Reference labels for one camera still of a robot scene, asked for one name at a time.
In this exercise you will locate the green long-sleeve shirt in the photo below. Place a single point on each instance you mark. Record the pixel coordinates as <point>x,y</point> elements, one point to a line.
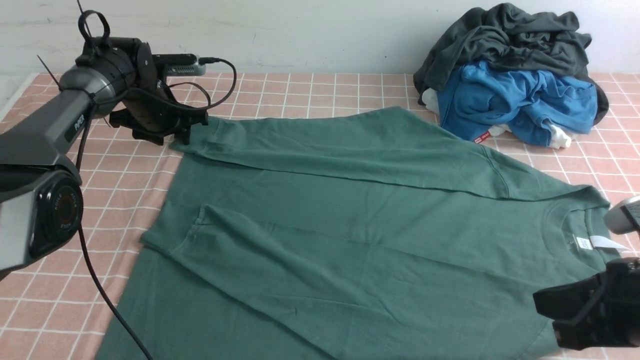
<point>377,236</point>

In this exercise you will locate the dark grey shirt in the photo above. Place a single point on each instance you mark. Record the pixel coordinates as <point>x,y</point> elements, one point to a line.
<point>508,39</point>

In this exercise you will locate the blue shirt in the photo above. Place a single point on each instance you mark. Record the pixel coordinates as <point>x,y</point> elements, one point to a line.
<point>477,97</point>

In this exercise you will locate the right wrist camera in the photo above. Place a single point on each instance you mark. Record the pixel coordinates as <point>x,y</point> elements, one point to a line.
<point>624,218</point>

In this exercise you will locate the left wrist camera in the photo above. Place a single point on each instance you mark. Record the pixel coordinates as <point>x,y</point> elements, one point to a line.
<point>179,65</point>

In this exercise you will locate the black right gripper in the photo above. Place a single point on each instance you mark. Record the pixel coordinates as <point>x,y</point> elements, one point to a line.
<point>600,311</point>

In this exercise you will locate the pink checkered tablecloth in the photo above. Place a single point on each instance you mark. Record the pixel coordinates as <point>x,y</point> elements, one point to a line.
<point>52,309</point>

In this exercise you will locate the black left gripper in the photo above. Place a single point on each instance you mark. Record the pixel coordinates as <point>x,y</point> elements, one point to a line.
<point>121,81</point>

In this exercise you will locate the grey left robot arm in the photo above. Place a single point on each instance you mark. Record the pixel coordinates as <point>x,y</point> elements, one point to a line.
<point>41,199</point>

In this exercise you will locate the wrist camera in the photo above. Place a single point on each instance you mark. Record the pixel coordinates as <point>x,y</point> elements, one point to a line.
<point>624,218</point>
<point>179,65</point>

